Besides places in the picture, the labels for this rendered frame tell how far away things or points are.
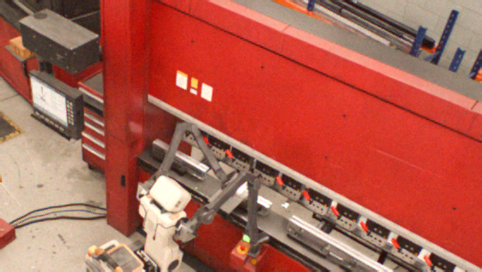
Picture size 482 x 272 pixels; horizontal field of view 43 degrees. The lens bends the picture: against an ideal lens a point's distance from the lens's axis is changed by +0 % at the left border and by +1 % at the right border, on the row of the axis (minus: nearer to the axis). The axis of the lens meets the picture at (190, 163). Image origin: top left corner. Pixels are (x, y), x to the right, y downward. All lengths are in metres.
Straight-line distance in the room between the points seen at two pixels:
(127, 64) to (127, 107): 0.35
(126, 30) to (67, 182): 2.17
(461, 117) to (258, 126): 1.25
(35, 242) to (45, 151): 1.16
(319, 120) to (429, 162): 0.65
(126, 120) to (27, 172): 1.77
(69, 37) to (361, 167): 1.96
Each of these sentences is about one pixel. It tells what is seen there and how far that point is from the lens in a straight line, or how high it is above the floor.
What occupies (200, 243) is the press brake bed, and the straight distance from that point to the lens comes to 4.72.
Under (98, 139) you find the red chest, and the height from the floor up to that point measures 0.49.
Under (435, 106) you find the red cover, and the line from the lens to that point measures 3.24.
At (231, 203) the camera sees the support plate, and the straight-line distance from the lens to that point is 4.15.
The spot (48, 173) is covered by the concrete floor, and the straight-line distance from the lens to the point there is 5.82.
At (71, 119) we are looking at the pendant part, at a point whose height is 1.42.
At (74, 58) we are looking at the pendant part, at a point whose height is 1.87.
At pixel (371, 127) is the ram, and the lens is 3.46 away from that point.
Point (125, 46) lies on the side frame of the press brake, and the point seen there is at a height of 1.87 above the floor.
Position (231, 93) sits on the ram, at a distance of 3.85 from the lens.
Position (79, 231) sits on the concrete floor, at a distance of 5.27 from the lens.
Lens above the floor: 3.93
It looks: 42 degrees down
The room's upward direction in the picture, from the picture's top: 6 degrees clockwise
